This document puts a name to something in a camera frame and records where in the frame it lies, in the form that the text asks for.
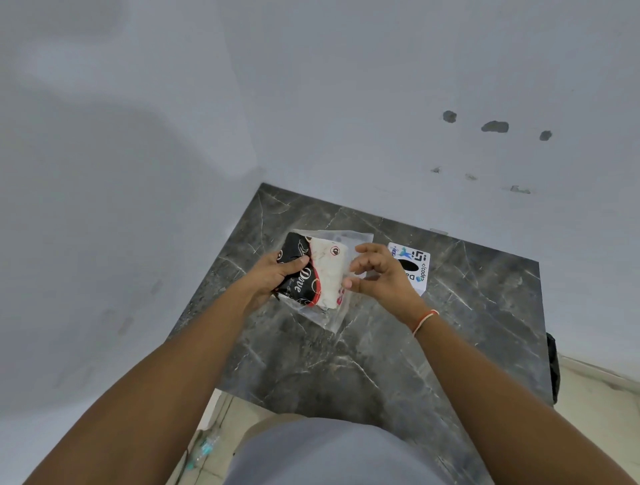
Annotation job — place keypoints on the person's left hand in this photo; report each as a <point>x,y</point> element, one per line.
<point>265,282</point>

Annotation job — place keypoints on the grey shirt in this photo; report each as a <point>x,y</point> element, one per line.
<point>325,454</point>

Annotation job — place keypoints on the person's right hand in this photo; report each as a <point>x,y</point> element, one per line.
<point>390,285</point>

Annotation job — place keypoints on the black lined trash bin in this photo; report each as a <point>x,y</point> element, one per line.
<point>552,370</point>

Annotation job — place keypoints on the person's right forearm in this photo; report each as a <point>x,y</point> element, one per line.
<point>500,399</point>

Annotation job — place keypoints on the white stickered tissue box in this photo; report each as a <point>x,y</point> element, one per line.
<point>417,257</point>

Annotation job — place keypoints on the clear plastic bottle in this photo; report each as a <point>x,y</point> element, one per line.
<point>202,449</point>

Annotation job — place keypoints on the person's left forearm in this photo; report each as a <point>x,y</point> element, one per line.
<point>160,389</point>

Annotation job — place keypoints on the clear plastic tissue packet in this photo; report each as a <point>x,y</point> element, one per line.
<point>300,287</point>

